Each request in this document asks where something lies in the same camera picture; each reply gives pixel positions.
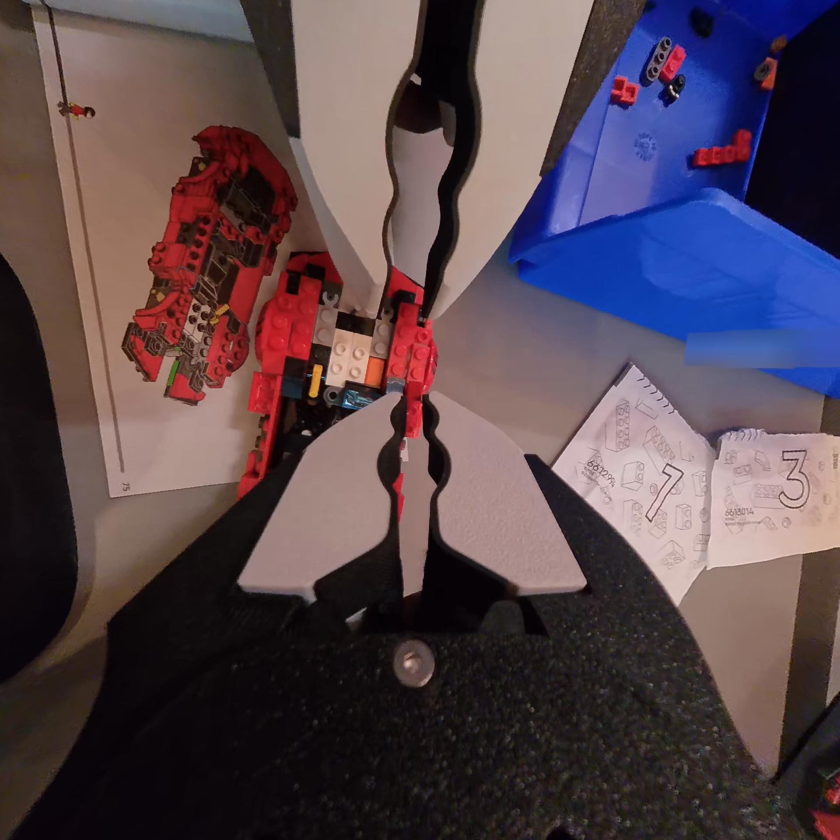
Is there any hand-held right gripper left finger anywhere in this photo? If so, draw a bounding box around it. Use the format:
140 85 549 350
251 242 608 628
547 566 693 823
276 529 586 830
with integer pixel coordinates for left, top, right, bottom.
236 392 406 630

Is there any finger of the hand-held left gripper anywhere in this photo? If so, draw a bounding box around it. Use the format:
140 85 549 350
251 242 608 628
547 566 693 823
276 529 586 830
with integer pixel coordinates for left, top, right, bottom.
415 0 596 324
289 0 432 312

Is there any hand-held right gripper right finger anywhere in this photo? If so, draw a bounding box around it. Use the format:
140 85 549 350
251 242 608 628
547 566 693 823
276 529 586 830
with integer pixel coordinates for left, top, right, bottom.
422 392 588 619

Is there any red toy brick car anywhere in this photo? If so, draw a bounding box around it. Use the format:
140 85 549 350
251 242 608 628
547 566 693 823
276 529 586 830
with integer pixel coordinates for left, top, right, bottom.
236 249 439 501

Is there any white building instruction booklet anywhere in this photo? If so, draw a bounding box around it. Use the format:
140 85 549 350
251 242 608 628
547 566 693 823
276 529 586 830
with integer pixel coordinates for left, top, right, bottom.
29 0 329 498

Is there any white printed paper bag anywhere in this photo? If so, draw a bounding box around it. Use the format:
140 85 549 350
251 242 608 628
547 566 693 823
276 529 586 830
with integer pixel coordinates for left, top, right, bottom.
705 428 840 571
551 363 718 608

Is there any long red toy brick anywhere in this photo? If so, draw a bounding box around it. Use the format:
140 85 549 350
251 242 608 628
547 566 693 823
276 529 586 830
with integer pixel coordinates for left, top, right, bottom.
692 128 753 168

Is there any blue plastic bin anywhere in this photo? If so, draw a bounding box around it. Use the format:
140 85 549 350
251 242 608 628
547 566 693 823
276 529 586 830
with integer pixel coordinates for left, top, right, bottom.
508 0 840 398

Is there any black padded chair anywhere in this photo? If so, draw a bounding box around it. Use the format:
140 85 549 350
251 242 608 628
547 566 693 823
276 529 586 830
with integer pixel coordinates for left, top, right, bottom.
0 252 80 683

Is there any dark container with red pieces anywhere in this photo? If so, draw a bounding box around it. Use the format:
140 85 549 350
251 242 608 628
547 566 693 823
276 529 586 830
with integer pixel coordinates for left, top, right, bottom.
774 705 840 840

